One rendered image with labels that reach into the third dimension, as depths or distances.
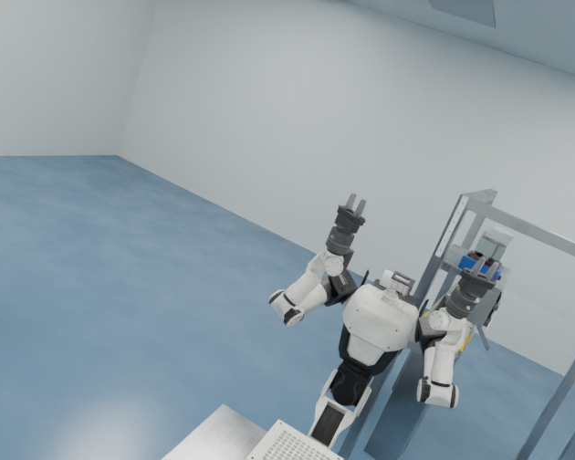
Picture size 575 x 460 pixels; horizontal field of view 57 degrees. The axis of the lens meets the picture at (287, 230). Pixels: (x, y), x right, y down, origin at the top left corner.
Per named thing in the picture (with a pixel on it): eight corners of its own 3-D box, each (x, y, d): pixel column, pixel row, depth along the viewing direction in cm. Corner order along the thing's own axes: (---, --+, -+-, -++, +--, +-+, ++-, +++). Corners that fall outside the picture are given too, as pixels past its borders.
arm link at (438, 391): (429, 350, 178) (422, 407, 177) (460, 355, 176) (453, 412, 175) (425, 344, 188) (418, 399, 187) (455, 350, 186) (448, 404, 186)
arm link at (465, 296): (502, 290, 169) (482, 318, 174) (490, 273, 178) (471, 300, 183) (469, 278, 166) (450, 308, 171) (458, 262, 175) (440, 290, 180)
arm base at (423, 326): (413, 358, 209) (418, 335, 217) (447, 363, 204) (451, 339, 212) (412, 335, 199) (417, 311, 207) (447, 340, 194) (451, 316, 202)
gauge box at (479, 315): (481, 328, 274) (498, 295, 269) (462, 318, 278) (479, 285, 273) (486, 318, 294) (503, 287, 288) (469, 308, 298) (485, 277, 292)
